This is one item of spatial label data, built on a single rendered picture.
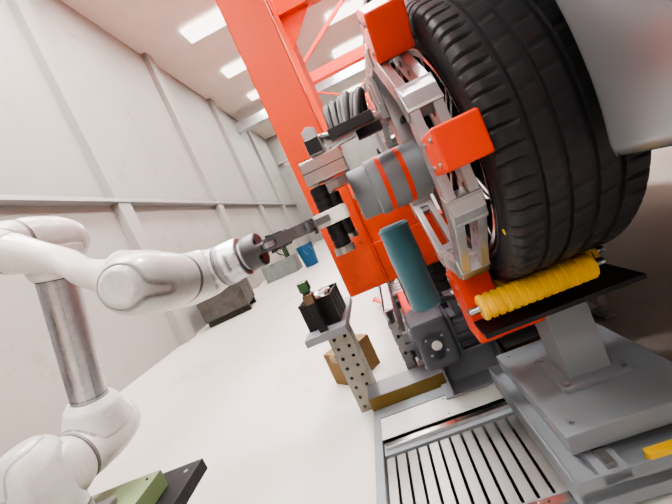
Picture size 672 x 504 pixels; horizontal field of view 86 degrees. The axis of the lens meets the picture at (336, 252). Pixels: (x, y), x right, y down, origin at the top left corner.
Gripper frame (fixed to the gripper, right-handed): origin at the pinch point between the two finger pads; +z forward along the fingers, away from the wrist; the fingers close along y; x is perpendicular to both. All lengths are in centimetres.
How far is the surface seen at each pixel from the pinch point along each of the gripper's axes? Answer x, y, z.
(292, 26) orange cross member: 167, -260, 11
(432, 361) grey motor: -56, -39, 6
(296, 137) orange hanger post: 32, -60, -6
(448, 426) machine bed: -75, -34, 3
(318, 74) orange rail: 248, -609, 22
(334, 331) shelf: -39, -54, -22
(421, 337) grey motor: -47, -39, 6
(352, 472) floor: -83, -39, -34
